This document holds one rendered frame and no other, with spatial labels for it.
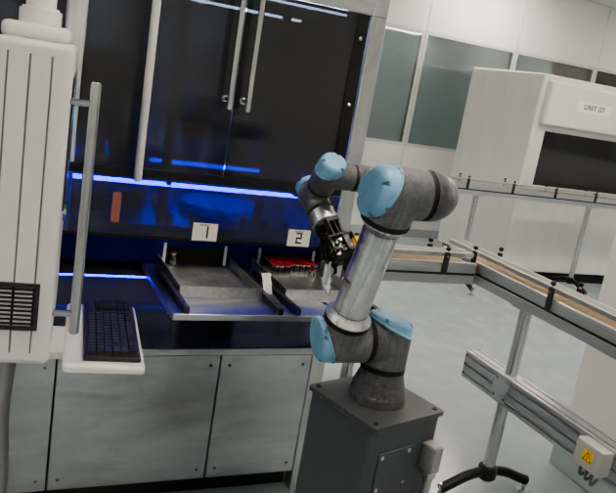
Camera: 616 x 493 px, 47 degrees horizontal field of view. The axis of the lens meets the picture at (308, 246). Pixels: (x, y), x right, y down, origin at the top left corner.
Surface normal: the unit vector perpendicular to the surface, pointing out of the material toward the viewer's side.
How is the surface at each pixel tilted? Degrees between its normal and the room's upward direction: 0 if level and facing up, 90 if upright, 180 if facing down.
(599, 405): 90
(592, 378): 90
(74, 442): 90
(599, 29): 90
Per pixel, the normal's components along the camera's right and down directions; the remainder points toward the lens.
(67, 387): 0.39, 0.27
